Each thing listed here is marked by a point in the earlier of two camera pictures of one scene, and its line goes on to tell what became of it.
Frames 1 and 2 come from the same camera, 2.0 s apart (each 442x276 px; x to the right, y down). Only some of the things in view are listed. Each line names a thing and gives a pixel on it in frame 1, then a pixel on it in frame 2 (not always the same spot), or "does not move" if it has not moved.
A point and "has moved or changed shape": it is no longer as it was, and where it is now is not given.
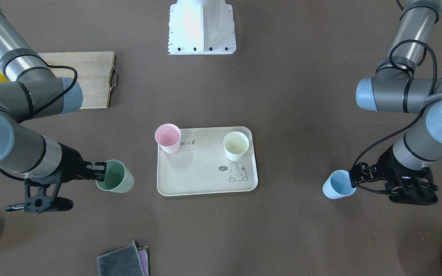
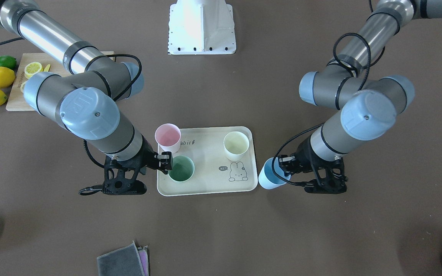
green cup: [118, 179] has moved or changed shape
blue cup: [338, 185] has moved or changed shape
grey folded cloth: [128, 260] does not move
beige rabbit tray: [200, 167] does not move
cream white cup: [236, 144] does not move
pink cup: [168, 137] does not move
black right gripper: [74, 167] → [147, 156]
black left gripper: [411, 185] → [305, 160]
